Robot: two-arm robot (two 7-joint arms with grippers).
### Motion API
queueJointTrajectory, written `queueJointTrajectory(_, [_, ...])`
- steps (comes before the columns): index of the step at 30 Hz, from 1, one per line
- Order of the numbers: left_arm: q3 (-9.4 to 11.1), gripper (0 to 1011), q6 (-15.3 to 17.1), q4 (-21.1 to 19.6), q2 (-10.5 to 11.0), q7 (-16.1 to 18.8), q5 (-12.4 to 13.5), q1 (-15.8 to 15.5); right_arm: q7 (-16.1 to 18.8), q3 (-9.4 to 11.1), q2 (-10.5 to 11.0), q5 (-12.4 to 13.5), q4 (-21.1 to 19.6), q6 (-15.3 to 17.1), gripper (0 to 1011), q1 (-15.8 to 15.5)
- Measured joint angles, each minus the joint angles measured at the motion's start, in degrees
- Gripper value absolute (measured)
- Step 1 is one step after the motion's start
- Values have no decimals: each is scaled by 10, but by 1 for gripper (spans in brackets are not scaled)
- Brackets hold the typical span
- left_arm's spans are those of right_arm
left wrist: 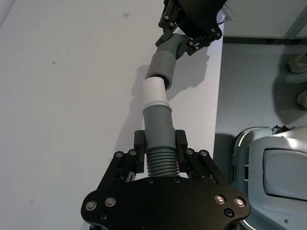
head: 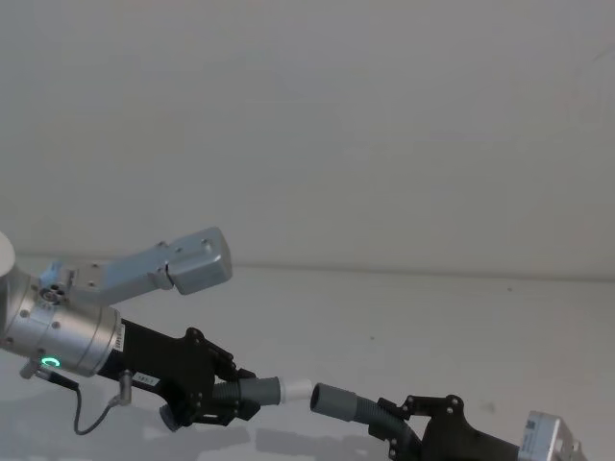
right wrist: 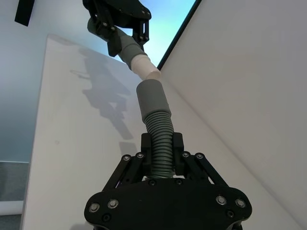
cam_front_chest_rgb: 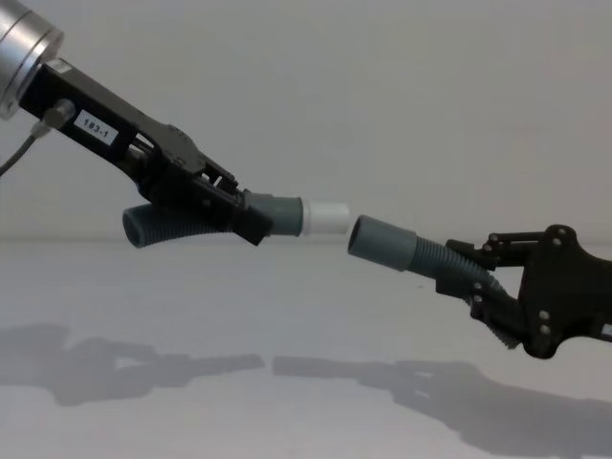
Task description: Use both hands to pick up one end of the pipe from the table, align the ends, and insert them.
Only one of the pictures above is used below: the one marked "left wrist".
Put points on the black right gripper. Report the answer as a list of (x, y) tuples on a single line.
[(199, 16)]

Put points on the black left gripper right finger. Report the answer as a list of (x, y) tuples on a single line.
[(181, 141)]

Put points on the grey shoe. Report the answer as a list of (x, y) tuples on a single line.
[(297, 64), (302, 99)]

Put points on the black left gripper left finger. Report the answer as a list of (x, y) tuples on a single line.
[(140, 143)]

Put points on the grey partition frame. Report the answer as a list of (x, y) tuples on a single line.
[(296, 22)]

